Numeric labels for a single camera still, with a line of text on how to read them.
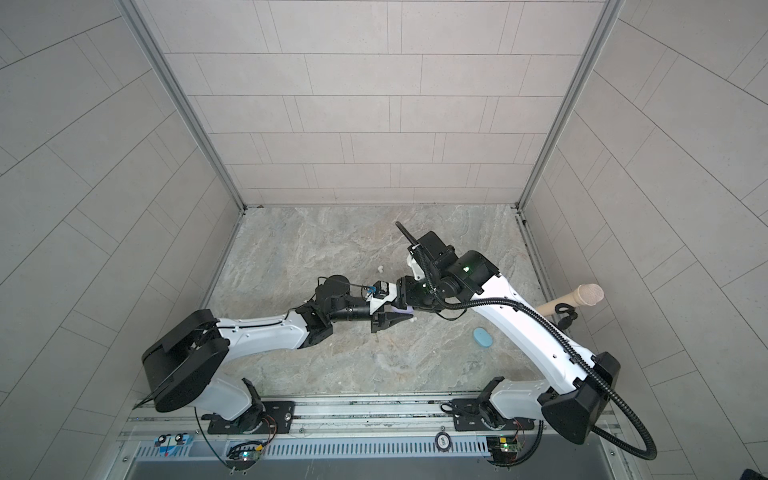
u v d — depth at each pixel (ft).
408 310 2.00
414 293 1.98
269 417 2.29
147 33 2.41
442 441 2.27
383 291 1.98
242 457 2.15
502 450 2.24
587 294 2.06
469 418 2.33
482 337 2.74
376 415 2.41
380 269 3.24
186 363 1.39
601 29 2.38
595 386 1.22
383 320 2.14
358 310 2.15
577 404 1.19
